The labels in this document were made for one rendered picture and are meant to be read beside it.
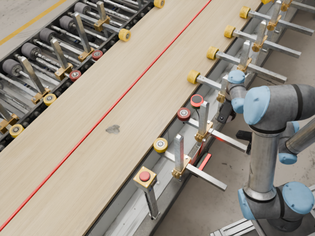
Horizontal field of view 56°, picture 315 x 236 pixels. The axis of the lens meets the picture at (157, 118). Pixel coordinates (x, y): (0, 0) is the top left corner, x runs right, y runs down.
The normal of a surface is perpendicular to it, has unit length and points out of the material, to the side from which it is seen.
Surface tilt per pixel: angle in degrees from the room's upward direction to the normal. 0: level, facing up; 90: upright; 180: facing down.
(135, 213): 0
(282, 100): 29
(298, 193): 7
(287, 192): 8
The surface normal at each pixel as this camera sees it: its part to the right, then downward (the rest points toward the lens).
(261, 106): -0.08, 0.15
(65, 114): -0.07, -0.57
